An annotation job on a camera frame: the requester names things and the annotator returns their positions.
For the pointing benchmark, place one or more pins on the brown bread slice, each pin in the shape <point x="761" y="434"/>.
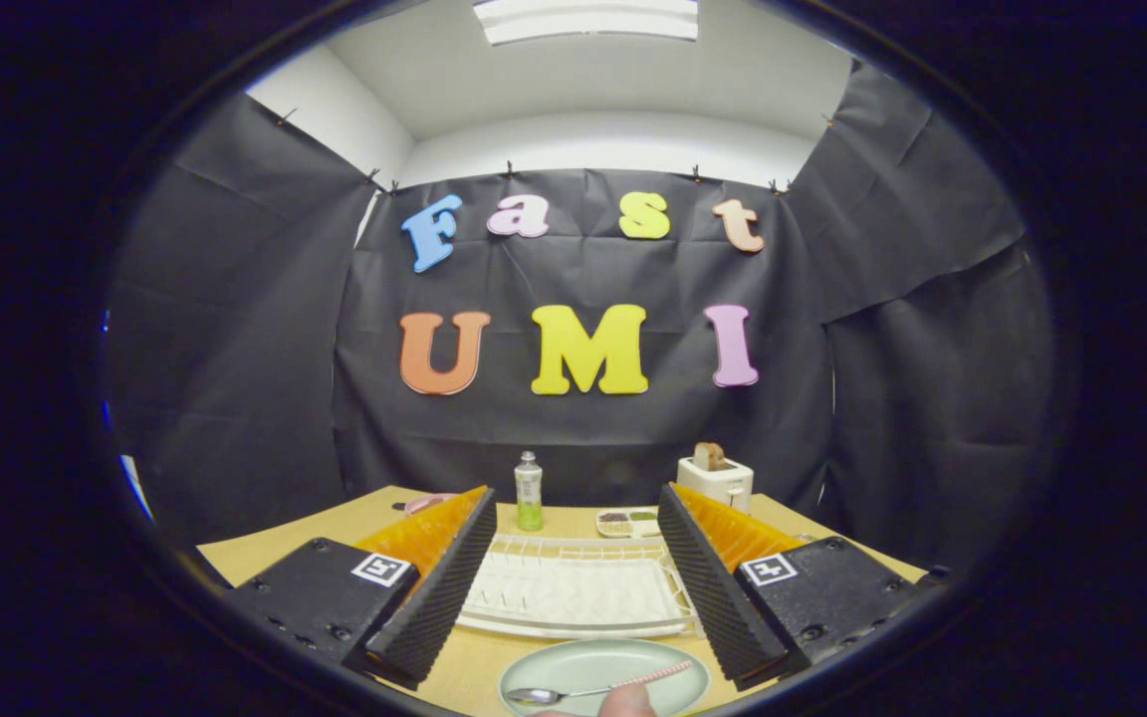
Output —
<point x="709" y="457"/>

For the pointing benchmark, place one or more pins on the clear bottle with green drink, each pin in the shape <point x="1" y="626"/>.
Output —
<point x="530" y="493"/>

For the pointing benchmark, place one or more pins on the pale green plate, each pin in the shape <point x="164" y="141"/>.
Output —
<point x="573" y="665"/>

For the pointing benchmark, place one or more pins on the small pink plate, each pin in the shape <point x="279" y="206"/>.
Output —
<point x="429" y="503"/>

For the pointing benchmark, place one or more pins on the white toaster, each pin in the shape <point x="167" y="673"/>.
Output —
<point x="718" y="485"/>

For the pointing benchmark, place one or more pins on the white sectioned condiment tray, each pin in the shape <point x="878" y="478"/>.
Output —
<point x="626" y="523"/>

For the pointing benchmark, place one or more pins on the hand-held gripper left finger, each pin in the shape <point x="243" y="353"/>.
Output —
<point x="434" y="597"/>

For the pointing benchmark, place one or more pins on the white dish rack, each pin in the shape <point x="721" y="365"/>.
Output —
<point x="573" y="593"/>

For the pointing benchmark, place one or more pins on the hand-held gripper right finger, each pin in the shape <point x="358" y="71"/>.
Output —
<point x="713" y="597"/>

